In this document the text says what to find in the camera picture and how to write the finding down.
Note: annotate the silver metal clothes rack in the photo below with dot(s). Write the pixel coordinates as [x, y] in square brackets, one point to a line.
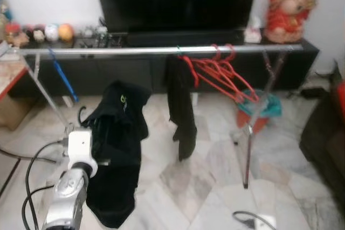
[118, 51]

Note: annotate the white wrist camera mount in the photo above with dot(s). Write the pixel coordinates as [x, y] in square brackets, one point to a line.
[268, 223]
[81, 149]

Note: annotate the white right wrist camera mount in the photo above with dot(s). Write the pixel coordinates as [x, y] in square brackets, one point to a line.
[268, 223]

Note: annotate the orange waste bin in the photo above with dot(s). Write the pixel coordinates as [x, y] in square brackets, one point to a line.
[259, 122]

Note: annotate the red plastic hanger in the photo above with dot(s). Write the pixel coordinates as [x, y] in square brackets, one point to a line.
[232, 84]
[215, 71]

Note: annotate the black soundbar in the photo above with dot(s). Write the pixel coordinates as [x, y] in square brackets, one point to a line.
[183, 38]

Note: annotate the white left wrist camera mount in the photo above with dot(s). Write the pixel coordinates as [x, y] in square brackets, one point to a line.
[81, 149]

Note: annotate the white blue plush ball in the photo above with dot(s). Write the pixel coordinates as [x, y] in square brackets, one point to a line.
[51, 32]

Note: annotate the black shirt red collar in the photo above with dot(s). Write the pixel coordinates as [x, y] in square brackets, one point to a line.
[183, 111]

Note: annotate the glass jar red lid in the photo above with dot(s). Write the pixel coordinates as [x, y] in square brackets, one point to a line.
[13, 33]

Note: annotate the white pink tissue pack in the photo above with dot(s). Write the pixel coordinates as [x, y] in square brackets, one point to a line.
[252, 33]

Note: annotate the blue plastic hanger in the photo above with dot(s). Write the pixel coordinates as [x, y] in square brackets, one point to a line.
[66, 79]

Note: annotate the red gold figurine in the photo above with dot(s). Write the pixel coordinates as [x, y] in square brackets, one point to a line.
[288, 9]

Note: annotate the black shirt green print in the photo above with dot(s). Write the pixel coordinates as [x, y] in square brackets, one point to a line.
[116, 176]

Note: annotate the dark grey fabric sofa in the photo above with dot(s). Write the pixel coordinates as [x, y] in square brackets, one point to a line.
[323, 144]

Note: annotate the black television cabinet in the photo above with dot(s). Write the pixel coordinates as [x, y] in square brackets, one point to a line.
[135, 74]

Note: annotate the black mouse plush ball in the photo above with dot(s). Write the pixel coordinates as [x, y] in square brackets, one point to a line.
[39, 33]

